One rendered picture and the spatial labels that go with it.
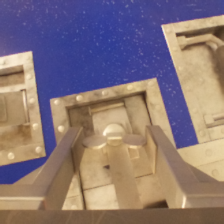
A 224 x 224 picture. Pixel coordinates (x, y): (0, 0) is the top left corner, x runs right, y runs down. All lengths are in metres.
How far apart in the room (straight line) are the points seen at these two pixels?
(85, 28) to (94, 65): 0.05
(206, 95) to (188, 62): 0.05
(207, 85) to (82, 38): 0.17
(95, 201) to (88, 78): 0.14
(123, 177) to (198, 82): 0.15
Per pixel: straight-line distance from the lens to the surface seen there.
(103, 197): 0.20
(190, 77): 0.24
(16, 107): 0.22
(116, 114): 0.19
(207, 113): 0.24
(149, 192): 0.21
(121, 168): 0.17
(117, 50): 0.21
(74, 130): 0.16
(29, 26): 0.25
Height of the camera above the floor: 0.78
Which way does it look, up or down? 4 degrees down
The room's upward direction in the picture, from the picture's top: 102 degrees counter-clockwise
